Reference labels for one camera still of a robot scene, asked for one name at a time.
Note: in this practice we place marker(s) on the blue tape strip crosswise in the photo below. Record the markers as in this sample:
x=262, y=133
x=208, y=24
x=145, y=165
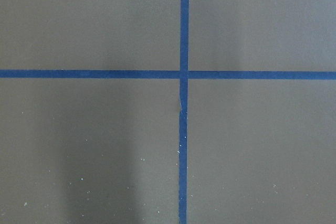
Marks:
x=168, y=74

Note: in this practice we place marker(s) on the blue tape strip lengthwise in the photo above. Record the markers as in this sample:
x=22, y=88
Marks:
x=184, y=32

